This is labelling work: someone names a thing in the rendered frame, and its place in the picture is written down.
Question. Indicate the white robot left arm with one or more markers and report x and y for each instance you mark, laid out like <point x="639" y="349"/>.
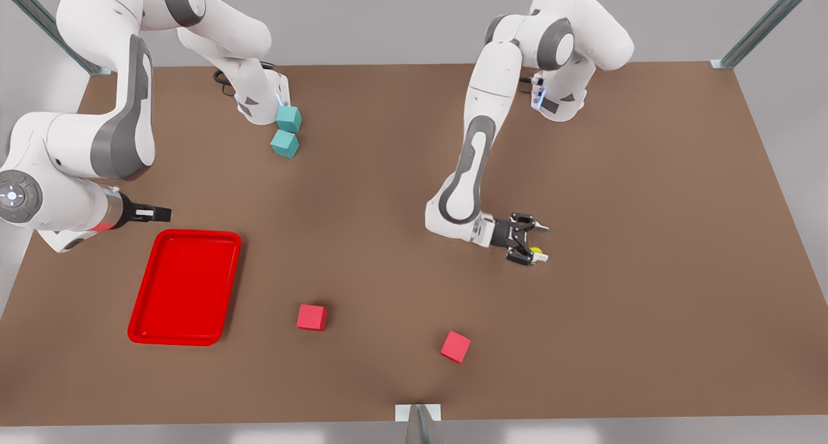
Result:
<point x="482" y="107"/>

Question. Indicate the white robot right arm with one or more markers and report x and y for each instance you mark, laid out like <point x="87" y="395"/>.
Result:
<point x="116" y="133"/>

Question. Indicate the red rectangular tray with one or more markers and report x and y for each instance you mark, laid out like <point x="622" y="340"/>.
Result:
<point x="184" y="287"/>

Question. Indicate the red cube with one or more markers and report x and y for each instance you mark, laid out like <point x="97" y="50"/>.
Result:
<point x="312" y="317"/>
<point x="455" y="347"/>

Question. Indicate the teal cube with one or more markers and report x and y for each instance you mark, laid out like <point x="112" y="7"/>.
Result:
<point x="284" y="144"/>
<point x="289" y="118"/>

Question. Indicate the silver frame post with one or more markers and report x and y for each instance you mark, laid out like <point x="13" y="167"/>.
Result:
<point x="419" y="423"/>
<point x="45" y="24"/>
<point x="766" y="23"/>

